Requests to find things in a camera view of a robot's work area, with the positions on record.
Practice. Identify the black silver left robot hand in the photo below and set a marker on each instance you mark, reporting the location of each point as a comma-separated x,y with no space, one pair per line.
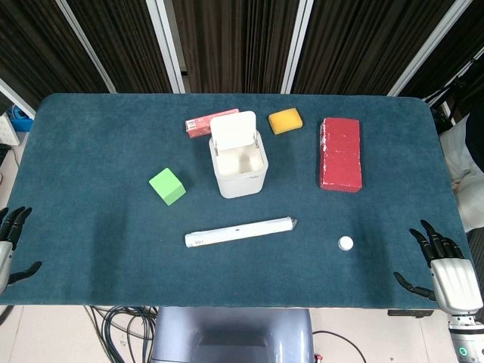
5,261

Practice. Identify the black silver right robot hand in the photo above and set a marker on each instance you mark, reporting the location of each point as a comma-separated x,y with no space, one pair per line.
453,281

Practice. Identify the small white round cap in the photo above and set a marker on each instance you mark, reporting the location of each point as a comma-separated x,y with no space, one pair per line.
346,243

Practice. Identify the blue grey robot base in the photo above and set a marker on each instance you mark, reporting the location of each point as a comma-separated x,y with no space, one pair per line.
230,336

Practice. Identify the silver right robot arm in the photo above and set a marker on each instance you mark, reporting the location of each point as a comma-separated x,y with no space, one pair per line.
465,338

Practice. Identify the white open-lid container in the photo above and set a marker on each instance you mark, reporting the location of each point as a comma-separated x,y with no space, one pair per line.
242,185

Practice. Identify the black desk control panel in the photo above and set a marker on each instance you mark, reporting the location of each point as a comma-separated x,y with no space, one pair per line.
410,313

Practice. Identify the teal felt table mat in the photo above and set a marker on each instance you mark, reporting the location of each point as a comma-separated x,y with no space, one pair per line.
94,151

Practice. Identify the blue plastic item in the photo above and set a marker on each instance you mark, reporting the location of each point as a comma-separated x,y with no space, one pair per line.
20,119

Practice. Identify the red foam brick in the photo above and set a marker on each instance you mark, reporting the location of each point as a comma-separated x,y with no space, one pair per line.
340,155

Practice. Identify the green cube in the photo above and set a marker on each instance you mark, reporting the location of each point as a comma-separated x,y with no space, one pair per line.
166,187

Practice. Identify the black tripod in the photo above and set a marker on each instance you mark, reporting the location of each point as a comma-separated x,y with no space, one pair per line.
450,90

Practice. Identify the dark slatted partition panel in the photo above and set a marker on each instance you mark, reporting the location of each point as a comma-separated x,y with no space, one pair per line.
34,49
453,56
359,45
121,41
234,41

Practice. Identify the white paper roll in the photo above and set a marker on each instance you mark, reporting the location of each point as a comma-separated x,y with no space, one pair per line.
234,231

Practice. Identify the yellow sponge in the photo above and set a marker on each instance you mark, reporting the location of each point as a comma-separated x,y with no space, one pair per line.
286,121

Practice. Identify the red pink carton box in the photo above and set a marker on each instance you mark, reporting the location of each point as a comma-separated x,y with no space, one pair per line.
198,128

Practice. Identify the white partition post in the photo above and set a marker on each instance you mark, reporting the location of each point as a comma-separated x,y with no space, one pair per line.
431,49
296,45
166,45
17,99
89,49

